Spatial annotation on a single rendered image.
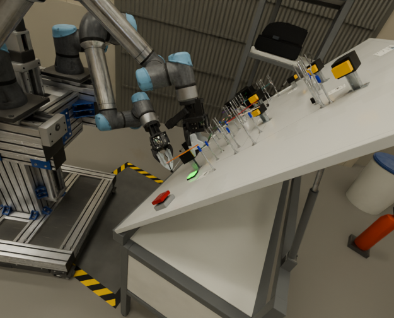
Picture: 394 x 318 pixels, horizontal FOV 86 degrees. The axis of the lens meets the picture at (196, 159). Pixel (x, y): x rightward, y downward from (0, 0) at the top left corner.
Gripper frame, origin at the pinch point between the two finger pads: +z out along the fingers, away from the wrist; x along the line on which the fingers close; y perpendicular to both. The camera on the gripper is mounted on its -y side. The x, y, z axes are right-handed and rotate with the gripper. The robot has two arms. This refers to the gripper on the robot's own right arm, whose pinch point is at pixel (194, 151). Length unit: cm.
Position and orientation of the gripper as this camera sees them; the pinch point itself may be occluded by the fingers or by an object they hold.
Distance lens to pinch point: 84.3
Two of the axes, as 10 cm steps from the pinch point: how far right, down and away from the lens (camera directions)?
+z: 2.0, 9.2, 3.5
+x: 3.3, -4.0, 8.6
